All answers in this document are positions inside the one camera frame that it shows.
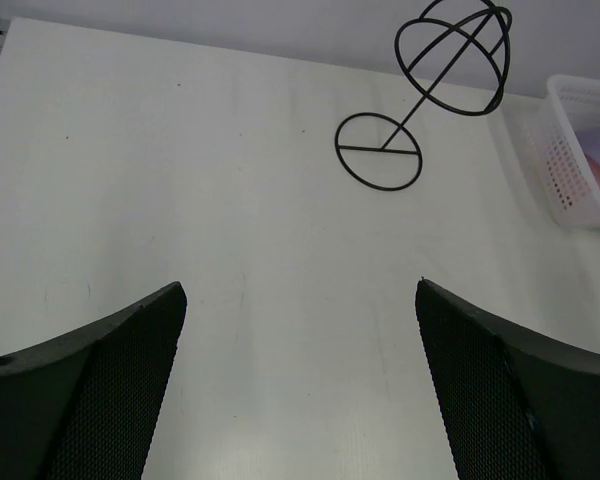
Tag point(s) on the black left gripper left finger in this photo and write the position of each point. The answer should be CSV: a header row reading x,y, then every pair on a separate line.
x,y
84,405

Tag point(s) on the white plastic basket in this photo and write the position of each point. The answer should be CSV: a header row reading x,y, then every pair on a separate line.
x,y
572,104

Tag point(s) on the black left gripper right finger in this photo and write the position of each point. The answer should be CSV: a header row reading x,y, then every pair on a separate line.
x,y
515,404

